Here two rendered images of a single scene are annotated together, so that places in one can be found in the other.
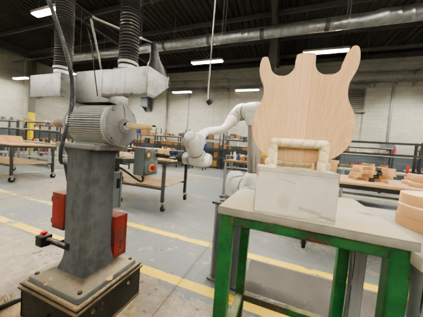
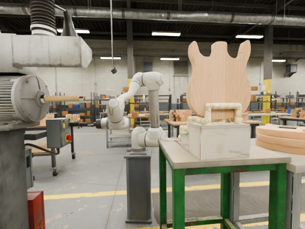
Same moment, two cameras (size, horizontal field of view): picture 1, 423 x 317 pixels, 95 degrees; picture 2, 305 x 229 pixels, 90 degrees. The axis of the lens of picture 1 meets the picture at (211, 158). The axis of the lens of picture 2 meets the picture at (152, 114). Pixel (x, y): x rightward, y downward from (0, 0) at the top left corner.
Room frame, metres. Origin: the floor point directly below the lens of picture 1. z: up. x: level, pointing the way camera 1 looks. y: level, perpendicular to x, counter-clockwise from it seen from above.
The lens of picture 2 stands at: (0.15, 0.35, 1.20)
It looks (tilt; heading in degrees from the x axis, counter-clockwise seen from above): 3 degrees down; 334
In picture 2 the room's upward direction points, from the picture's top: 1 degrees counter-clockwise
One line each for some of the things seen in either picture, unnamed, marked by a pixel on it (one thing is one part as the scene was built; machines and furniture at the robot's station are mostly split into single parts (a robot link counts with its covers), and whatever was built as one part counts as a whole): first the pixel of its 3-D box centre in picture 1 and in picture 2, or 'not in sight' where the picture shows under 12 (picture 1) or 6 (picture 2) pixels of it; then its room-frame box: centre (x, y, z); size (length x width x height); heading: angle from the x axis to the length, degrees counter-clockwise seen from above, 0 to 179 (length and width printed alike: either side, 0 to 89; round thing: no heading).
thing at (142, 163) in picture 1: (136, 164); (47, 136); (1.46, 0.56, 0.99); 0.24 x 0.21 x 0.26; 70
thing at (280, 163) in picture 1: (291, 163); (207, 119); (0.86, -0.36, 1.12); 0.20 x 0.03 x 0.03; 73
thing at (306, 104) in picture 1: (301, 109); (218, 81); (0.74, -0.32, 1.33); 0.35 x 0.04 x 0.40; 73
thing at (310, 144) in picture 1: (298, 143); (223, 106); (0.70, -0.31, 1.20); 0.20 x 0.03 x 0.03; 73
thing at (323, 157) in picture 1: (323, 158); (238, 115); (0.68, -0.39, 1.15); 0.03 x 0.03 x 0.09
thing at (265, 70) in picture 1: (269, 70); (195, 51); (0.78, -0.20, 1.48); 0.07 x 0.04 x 0.09; 73
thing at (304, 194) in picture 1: (292, 190); (217, 139); (0.75, -0.32, 1.02); 0.27 x 0.15 x 0.17; 74
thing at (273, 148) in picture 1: (272, 154); (207, 115); (0.73, -0.23, 1.15); 0.03 x 0.03 x 0.09
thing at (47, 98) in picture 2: (140, 126); (63, 98); (1.15, 0.43, 1.25); 0.18 x 0.03 x 0.03; 70
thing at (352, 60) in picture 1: (345, 63); (241, 51); (0.70, -0.45, 1.49); 0.07 x 0.04 x 0.10; 73
